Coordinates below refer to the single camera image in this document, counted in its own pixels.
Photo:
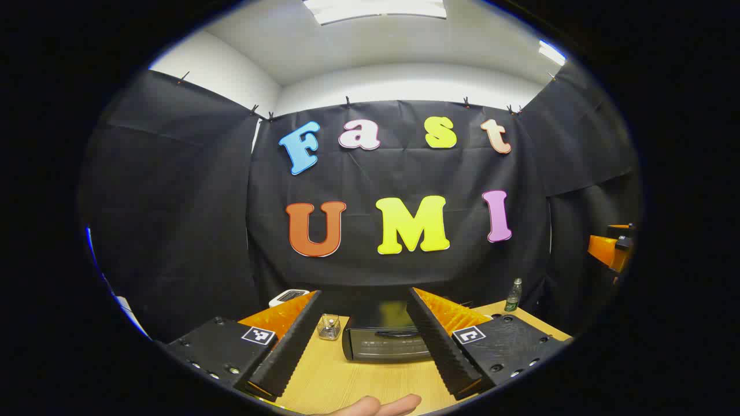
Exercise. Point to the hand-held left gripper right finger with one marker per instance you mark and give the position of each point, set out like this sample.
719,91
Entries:
442,346

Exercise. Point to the black electric oven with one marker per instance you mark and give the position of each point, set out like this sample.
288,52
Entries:
381,341

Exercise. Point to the small ceiling light panel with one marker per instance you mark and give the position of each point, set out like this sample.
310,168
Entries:
552,52

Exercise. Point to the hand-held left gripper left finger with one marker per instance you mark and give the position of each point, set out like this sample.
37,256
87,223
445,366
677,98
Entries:
289,352

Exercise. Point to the clear plastic water bottle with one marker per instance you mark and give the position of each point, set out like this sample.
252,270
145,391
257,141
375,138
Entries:
513,300

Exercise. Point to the white toaster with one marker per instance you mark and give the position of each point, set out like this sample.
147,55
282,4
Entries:
286,296

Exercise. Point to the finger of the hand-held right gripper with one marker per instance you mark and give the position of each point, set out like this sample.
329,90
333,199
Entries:
604,249

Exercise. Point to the large ceiling light panel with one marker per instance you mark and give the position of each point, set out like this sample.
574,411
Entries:
376,8

